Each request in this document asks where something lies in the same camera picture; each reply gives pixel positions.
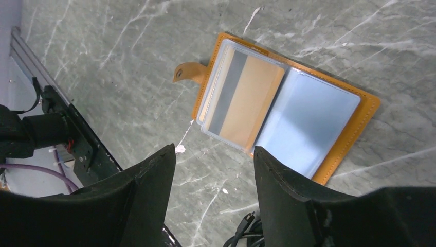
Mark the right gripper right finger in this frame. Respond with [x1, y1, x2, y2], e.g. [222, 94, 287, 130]
[253, 147, 435, 246]

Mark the coiled black cable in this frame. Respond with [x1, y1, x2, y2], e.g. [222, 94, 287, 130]
[223, 211, 266, 247]

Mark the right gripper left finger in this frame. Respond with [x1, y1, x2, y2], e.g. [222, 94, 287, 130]
[1, 144, 176, 246]

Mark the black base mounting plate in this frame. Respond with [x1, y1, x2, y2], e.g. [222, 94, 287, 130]
[42, 86, 122, 186]

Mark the gold card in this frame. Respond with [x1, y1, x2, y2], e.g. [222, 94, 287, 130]
[202, 49, 285, 150]

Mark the aluminium rail frame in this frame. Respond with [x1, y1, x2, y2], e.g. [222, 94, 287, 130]
[10, 26, 71, 108]

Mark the orange card holder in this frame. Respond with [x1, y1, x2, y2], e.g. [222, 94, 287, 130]
[173, 32, 380, 185]

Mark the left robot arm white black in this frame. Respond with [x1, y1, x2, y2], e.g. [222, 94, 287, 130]
[1, 105, 71, 161]

